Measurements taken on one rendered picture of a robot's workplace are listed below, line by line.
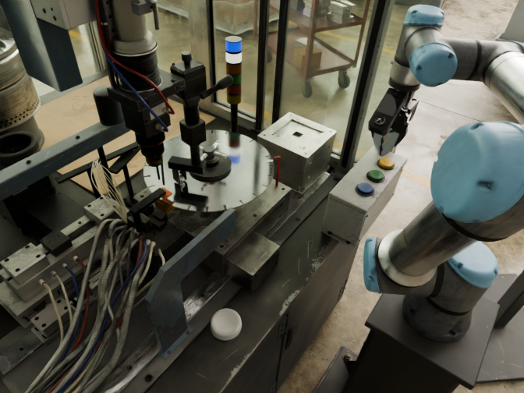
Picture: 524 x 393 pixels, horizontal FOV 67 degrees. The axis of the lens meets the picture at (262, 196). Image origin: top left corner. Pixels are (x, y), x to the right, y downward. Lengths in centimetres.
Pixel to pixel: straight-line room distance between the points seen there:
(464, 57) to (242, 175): 53
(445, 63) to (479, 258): 39
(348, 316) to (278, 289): 91
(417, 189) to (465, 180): 213
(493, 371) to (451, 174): 152
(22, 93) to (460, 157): 122
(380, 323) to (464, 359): 19
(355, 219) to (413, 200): 149
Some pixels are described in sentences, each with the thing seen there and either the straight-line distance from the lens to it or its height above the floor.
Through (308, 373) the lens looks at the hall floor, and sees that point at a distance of 174.
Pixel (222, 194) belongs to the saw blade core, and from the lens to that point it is 94.
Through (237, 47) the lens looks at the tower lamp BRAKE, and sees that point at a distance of 116.
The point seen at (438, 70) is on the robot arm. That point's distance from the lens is 83.
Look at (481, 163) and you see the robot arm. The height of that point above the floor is 134.
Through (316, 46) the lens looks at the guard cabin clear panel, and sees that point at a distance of 126.
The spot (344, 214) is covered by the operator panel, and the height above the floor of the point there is 85.
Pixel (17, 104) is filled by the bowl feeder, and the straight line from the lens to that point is 140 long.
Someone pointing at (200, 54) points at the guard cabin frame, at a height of 98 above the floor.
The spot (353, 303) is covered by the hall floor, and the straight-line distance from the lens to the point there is 194.
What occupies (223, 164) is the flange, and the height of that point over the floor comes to 96.
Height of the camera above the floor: 158
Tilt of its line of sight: 43 degrees down
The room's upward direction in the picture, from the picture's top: 3 degrees clockwise
